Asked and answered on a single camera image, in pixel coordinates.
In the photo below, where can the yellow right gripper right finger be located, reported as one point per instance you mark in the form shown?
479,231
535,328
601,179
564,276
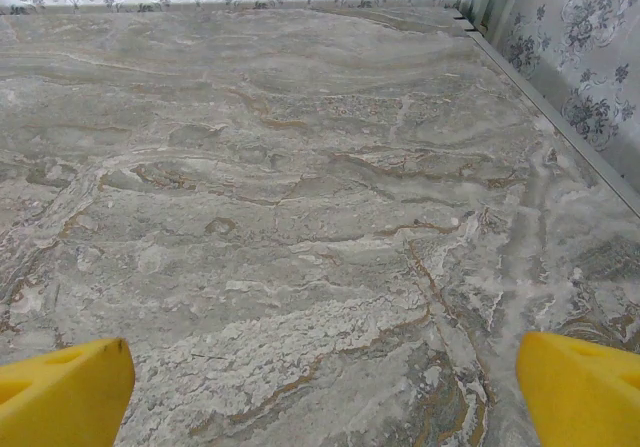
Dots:
585,397

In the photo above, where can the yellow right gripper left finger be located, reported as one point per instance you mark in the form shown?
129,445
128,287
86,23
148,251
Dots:
60,397

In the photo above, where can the aluminium table edge rail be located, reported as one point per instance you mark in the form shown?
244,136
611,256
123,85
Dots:
550,112

